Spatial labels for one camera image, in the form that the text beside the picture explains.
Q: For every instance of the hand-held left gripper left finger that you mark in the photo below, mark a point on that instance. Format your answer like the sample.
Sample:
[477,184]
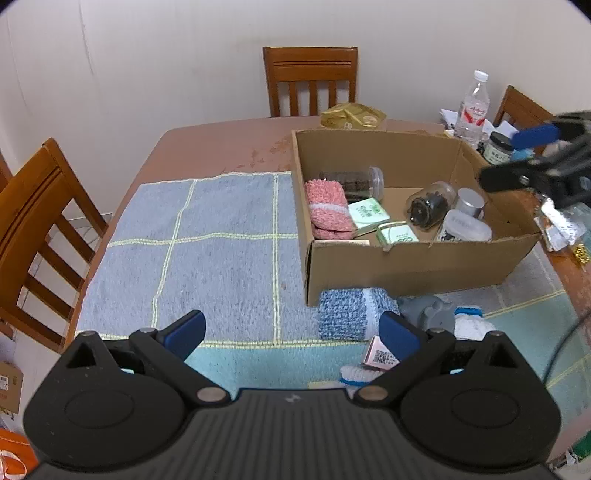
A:
[184,330]

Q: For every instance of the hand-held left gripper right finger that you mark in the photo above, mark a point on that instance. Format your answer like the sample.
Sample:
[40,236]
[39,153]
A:
[399,334]

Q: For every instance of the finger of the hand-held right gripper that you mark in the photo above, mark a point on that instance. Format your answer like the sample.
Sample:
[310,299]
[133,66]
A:
[535,136]
[512,175]

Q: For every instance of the pink carton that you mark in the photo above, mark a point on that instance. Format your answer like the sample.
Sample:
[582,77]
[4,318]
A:
[376,355]

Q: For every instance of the grey rubber animal toy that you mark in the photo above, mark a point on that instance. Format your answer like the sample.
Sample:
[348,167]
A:
[427,311]

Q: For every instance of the blue knit sock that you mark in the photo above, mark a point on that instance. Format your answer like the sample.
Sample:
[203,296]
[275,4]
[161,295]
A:
[353,314]

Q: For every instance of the glass bottle with silver cap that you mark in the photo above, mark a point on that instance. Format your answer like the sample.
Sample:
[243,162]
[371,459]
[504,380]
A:
[470,203]

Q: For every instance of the white sock bundle blue band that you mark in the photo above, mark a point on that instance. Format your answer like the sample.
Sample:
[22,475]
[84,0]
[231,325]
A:
[358,374]

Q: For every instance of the brown cardboard box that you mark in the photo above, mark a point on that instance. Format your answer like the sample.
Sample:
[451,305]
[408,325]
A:
[406,272]

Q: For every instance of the white bottle with green label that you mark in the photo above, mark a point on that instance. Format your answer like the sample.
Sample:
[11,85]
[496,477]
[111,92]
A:
[461,227]

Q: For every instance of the white grey sock bundle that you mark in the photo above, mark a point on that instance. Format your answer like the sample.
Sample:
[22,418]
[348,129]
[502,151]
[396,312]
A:
[473,325]

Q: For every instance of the clear jar of dark clips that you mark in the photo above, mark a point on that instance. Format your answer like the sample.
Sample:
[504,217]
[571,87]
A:
[429,205]

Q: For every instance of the white green labelled container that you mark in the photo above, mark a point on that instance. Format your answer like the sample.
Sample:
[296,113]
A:
[397,234]

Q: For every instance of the small light green box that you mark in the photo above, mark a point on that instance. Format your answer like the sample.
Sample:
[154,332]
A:
[368,214]

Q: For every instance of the pink knit sock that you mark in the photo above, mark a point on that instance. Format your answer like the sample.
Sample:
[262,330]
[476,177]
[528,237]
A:
[328,210]

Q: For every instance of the clear jar of brown rounds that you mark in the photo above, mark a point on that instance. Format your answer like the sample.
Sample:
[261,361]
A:
[353,182]

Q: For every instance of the small jar with black lid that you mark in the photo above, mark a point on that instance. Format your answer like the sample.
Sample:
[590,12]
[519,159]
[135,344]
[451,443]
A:
[498,148]

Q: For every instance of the wooden chair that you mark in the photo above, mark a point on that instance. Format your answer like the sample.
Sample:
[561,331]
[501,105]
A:
[37,221]
[309,78]
[521,108]

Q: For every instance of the large clear jar black lid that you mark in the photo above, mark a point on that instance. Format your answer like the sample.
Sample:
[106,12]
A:
[565,226]

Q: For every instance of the clear water bottle red label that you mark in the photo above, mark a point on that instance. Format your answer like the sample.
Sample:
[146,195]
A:
[472,115]

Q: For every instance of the blue grey checked towel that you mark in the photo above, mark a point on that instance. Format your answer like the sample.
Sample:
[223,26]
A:
[217,258]

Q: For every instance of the gold ornament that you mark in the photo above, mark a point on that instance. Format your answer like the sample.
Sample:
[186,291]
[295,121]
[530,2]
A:
[582,254]

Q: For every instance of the pile of white papers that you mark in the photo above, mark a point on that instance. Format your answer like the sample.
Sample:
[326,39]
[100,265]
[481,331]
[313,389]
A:
[450,120]

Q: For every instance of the tan gold snack packet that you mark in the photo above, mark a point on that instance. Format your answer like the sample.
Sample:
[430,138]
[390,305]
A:
[353,116]

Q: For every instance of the cardboard box on floor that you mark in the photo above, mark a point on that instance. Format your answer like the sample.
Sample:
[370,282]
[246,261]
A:
[9,387]

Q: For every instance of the orange white bag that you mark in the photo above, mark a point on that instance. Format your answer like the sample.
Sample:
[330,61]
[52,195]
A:
[16,454]

